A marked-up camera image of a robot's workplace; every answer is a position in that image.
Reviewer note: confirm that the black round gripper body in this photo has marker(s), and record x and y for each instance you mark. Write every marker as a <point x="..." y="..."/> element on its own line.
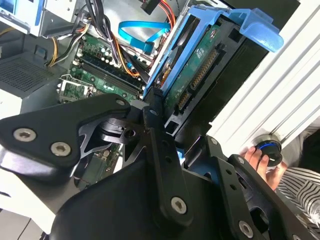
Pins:
<point x="120" y="212"/>

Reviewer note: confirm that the hard disk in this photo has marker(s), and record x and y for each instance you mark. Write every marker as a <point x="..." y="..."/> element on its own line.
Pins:
<point x="195" y="62"/>

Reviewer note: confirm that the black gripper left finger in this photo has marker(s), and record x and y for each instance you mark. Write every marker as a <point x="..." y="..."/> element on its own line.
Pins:
<point x="62" y="120"/>

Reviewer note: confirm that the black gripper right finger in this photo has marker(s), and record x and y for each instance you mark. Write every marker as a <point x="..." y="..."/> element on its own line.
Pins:
<point x="240" y="195"/>

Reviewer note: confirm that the person's hand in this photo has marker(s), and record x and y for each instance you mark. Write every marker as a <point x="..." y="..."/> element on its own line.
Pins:
<point x="262" y="167"/>

